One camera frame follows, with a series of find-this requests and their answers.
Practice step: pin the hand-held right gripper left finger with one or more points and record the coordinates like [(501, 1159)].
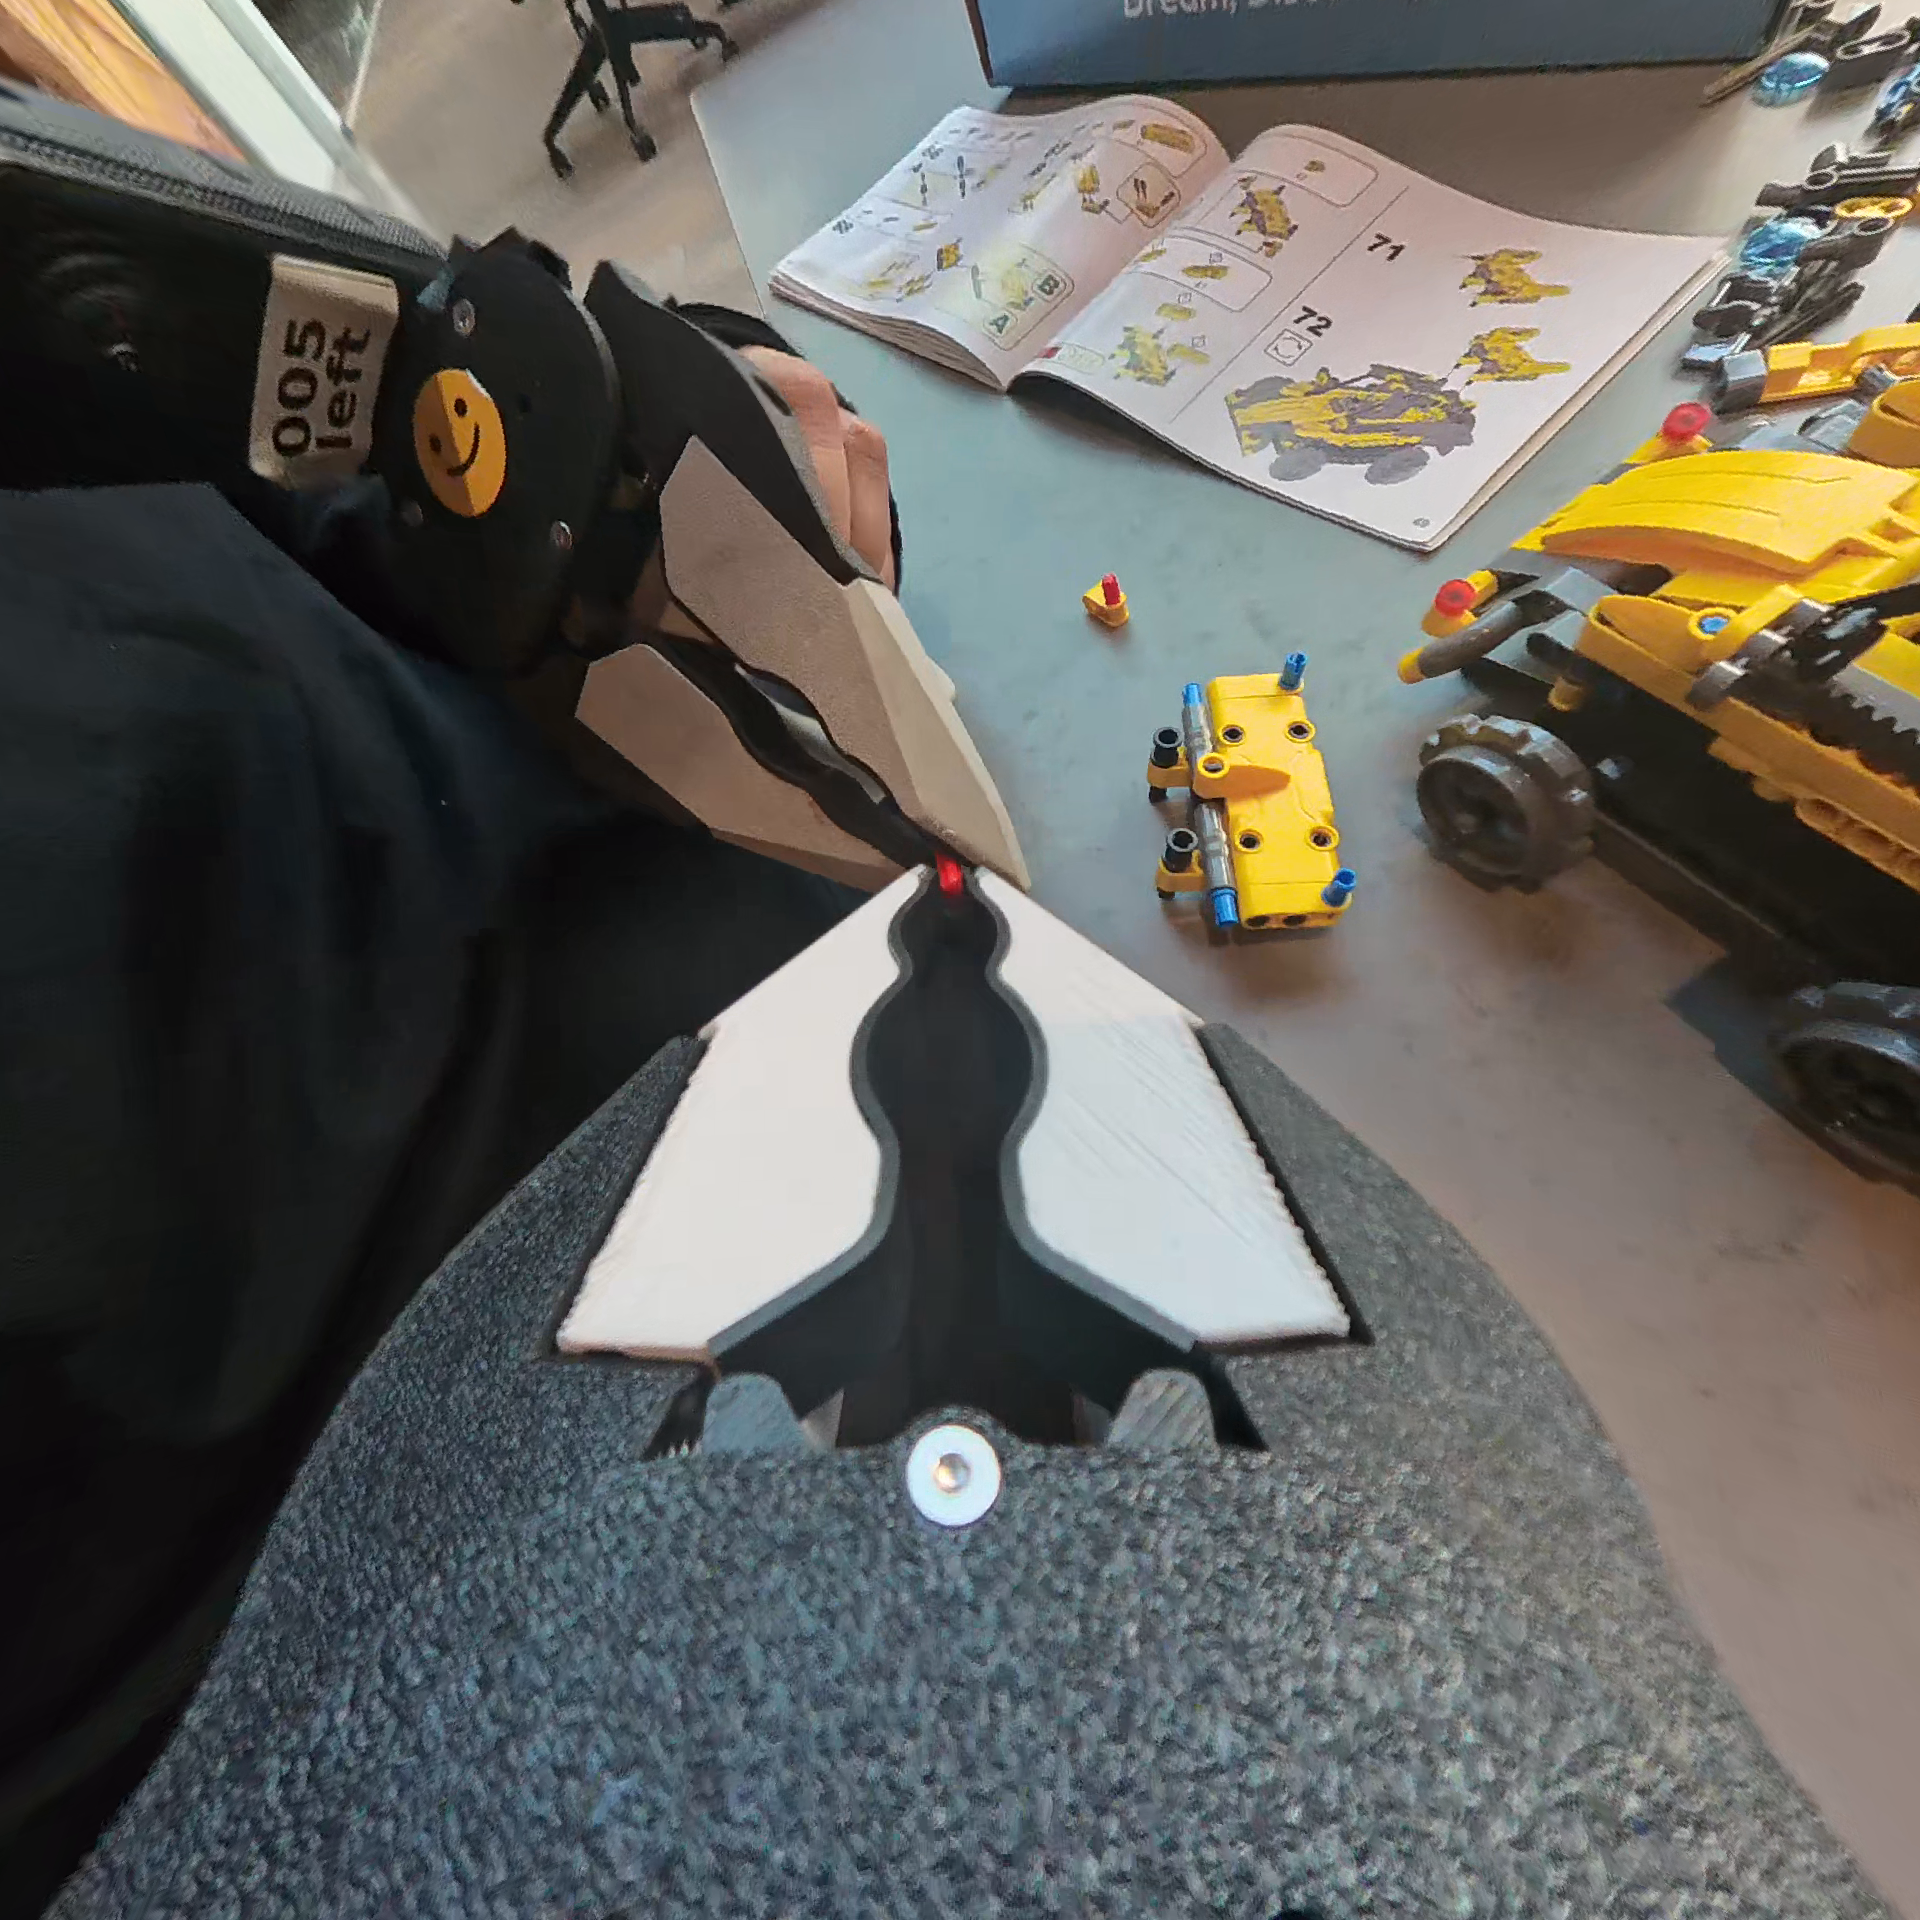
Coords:
[(735, 1185)]

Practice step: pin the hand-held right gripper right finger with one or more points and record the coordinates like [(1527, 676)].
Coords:
[(1169, 1185)]

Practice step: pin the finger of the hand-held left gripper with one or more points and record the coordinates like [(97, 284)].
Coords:
[(675, 736), (841, 631)]

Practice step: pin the small yellow brick connector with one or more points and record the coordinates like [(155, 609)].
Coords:
[(1110, 610)]

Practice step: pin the yellow panel with grey axle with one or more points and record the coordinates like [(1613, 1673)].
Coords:
[(1275, 781)]

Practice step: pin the grey desk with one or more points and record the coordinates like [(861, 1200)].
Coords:
[(1049, 451)]

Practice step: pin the person's left hand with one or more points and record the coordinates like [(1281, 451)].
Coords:
[(856, 481)]

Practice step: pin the black office chair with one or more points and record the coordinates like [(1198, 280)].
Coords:
[(616, 61)]

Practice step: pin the person's black clothing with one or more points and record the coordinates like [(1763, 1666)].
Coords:
[(225, 899)]

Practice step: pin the brick instruction booklet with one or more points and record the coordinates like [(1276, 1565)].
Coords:
[(1275, 301)]

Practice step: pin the dark blue cardboard box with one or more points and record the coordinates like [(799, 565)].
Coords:
[(1351, 37)]

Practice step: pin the yellow grey brick vehicle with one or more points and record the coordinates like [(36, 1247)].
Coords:
[(1727, 526)]

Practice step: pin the pile of loose brick pieces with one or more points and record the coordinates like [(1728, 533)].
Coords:
[(1801, 225)]

